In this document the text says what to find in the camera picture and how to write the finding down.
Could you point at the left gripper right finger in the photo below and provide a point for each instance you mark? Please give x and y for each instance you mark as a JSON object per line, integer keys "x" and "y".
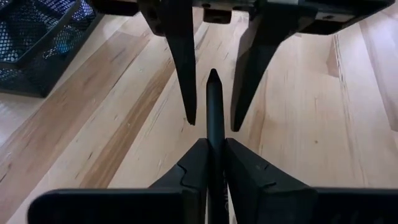
{"x": 295, "y": 205}

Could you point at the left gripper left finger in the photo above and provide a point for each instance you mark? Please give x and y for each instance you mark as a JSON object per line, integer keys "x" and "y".
{"x": 140, "y": 205}

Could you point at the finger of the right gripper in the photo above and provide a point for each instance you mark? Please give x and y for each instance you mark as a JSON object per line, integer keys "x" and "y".
{"x": 182, "y": 56}
{"x": 258, "y": 56}

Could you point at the black pen white print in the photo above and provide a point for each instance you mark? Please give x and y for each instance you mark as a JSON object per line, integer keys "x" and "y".
{"x": 214, "y": 109}

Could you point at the purple sticky note pad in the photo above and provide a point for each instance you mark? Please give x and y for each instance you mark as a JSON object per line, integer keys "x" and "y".
{"x": 77, "y": 9}

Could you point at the blue binder clip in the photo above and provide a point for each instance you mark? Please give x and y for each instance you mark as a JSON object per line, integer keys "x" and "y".
{"x": 63, "y": 45}

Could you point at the black mesh desk organizer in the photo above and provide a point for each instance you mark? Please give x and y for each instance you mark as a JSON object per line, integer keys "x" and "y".
{"x": 28, "y": 68}

